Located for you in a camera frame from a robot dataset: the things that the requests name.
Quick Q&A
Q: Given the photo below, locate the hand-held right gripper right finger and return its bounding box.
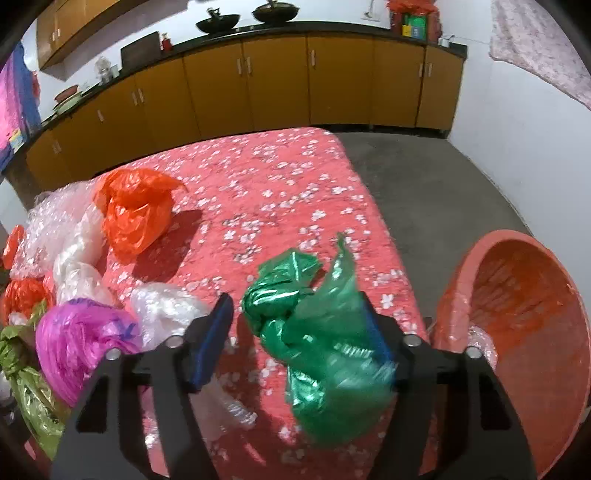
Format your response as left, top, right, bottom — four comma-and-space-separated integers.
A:
358, 291, 539, 480

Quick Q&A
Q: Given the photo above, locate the large orange plastic bag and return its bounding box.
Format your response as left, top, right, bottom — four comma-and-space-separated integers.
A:
93, 168, 189, 261

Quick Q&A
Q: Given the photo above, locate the small orange plastic bag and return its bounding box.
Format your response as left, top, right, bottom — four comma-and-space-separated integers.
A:
0, 277, 56, 324
2, 224, 26, 271

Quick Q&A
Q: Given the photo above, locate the large black wok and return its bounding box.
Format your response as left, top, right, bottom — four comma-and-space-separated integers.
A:
252, 0, 300, 24

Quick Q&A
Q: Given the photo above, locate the magenta plastic bag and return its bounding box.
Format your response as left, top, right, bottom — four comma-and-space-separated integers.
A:
35, 298, 144, 407

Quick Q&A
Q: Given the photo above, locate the dark green plastic bag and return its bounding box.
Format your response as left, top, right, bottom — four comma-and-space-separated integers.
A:
241, 232, 399, 448

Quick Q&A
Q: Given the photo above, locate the yellow wall cabinet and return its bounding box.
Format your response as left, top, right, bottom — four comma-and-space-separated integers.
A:
36, 0, 134, 71

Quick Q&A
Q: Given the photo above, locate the clear plastic wrap piece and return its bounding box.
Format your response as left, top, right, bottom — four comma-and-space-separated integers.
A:
464, 323, 499, 370

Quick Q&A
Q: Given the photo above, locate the dark cutting board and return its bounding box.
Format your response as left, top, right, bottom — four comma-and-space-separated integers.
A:
121, 31, 161, 69

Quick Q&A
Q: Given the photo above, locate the olive green plastic bag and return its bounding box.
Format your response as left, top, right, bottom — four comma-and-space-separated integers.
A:
0, 302, 70, 457

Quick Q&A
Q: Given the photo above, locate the pink floral hanging cloth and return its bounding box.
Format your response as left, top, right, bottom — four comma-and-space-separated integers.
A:
489, 0, 591, 112

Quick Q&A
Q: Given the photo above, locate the clear crumpled plastic bag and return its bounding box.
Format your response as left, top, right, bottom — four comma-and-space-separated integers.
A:
130, 282, 218, 352
9, 182, 105, 278
194, 378, 257, 444

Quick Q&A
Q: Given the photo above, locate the green and yellow box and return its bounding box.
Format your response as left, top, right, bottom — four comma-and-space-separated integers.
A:
402, 14, 426, 40

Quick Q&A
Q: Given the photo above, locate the small black wok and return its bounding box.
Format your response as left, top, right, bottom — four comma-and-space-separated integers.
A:
196, 7, 241, 34

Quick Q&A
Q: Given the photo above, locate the white translucent plastic bag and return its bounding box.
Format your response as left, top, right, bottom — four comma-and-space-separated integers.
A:
53, 203, 116, 308

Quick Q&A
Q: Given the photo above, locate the pink and blue blanket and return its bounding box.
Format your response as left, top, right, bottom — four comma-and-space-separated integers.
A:
0, 42, 42, 174

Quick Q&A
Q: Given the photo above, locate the yellow kitchen base cabinet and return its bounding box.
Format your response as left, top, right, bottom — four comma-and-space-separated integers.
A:
25, 34, 465, 190

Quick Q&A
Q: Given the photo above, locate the glass jar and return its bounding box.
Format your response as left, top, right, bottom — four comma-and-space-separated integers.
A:
95, 56, 120, 85

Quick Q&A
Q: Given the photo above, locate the red bowl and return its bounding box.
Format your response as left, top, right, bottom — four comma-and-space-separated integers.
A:
54, 85, 88, 104

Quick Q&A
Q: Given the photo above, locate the red floral blanket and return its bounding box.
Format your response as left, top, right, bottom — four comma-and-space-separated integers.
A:
18, 127, 439, 480

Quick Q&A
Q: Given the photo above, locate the red bag on counter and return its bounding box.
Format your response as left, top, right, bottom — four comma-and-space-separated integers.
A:
387, 0, 441, 44

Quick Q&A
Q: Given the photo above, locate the red plastic basket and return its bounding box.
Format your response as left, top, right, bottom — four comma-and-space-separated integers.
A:
433, 229, 591, 478

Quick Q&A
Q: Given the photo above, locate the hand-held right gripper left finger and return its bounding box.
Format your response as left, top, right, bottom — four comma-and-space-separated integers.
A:
50, 292, 236, 480

